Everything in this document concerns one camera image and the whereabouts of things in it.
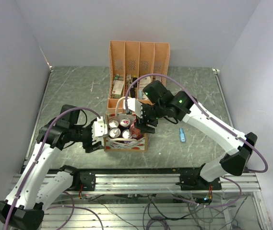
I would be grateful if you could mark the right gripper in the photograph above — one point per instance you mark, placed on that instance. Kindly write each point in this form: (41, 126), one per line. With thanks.
(141, 123)

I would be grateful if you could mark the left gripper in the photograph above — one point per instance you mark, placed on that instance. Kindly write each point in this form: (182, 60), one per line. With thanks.
(88, 146)

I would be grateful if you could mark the red cola can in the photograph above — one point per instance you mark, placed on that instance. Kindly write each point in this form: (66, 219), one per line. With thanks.
(135, 132)

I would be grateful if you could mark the Red Bull can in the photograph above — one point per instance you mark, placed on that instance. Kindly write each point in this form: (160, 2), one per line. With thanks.
(125, 122)

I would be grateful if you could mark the black and yellow can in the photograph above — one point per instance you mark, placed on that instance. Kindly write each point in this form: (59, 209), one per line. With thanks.
(114, 132)

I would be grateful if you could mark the purple Fanta can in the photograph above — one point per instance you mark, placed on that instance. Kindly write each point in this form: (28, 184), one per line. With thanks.
(126, 134)

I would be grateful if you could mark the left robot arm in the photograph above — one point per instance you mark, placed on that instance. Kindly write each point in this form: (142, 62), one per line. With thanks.
(38, 163)

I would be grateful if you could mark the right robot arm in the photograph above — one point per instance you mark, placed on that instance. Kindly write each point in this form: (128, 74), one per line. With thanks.
(237, 145)

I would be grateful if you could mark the black items in organizer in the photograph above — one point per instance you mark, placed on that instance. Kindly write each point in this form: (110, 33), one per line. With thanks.
(129, 80)

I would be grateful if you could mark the white oval pack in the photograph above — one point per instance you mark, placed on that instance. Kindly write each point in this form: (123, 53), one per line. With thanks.
(141, 85)

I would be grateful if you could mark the small blue tube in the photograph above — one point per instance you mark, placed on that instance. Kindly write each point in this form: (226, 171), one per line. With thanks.
(182, 135)

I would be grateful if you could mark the red and white box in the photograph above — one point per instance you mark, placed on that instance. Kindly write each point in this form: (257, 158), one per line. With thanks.
(118, 87)

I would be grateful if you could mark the peach plastic file organizer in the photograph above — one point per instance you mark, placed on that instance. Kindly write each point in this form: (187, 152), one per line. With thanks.
(135, 59)

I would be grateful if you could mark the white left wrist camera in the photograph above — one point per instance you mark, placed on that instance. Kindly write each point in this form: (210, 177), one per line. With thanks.
(99, 130)

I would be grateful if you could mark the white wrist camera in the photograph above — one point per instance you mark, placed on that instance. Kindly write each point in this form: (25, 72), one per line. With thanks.
(133, 105)
(99, 130)

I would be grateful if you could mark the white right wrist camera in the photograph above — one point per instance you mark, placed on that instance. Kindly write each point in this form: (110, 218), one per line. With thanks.
(133, 105)

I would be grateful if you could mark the aluminium table edge rail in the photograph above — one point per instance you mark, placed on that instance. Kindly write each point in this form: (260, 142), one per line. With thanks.
(216, 73)

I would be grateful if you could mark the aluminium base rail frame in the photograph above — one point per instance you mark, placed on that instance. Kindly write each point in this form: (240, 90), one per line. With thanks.
(129, 199)

